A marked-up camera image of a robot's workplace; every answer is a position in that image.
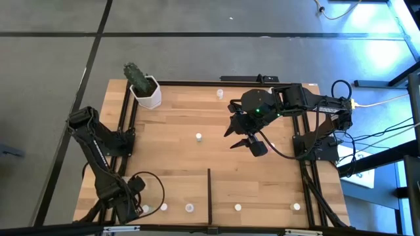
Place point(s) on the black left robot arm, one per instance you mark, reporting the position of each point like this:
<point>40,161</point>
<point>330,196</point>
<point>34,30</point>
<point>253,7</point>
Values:
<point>95,144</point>

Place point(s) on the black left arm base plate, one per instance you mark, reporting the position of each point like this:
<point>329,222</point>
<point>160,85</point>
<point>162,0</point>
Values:
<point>126,149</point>

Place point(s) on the black table-level camera box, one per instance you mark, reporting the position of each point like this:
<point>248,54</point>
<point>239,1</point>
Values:
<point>212,230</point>

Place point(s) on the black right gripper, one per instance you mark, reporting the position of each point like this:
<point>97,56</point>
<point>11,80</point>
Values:
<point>249,126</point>

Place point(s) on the silver frame bracket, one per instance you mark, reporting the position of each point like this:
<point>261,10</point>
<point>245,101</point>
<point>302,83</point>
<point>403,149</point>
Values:
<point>303,232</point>
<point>121,228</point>

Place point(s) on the black desk leg frame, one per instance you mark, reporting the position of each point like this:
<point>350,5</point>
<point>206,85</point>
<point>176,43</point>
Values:
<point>377,83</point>

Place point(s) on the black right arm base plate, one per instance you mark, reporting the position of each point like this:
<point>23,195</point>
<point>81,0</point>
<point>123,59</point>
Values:
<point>328,154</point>

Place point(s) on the green cactus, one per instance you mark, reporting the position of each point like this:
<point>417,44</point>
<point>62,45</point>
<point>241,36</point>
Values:
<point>136,77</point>

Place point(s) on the black mounting bar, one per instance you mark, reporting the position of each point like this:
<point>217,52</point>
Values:
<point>249,78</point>

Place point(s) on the raised wooden shelf board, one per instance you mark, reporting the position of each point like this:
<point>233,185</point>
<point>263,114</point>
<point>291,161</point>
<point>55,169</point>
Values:
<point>183,190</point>

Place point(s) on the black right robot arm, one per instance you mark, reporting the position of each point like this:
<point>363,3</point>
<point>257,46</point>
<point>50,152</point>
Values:
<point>305,100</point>

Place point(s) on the small clear vial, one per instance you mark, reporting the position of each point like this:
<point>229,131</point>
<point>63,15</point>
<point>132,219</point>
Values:
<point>238,207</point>

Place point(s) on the yellow power plug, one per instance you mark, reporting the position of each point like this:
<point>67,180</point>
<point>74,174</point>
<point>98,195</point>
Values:
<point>354,104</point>

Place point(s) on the white paper sheet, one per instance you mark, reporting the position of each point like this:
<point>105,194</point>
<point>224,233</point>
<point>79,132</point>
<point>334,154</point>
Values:
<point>361,173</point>

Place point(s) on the black diagonal desk beam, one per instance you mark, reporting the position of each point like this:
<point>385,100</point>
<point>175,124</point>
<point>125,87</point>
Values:
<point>377,158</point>

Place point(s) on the white hexagonal plant pot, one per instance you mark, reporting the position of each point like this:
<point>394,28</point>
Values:
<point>152,98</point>

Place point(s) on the yellow white-capped medicine bottle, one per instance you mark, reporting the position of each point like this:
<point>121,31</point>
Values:
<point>296,206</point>

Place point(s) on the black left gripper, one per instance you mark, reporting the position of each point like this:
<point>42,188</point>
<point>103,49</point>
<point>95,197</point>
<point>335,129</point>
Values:
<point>126,209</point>

